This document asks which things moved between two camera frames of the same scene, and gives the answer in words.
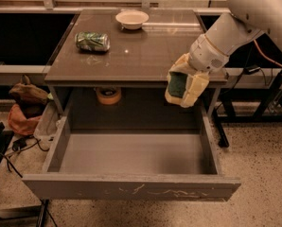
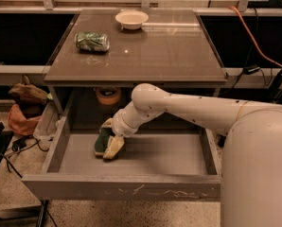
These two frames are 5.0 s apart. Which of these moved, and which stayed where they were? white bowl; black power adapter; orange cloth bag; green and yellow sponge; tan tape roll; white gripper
Moved: white gripper; green and yellow sponge
Stayed: white bowl; tan tape roll; black power adapter; orange cloth bag
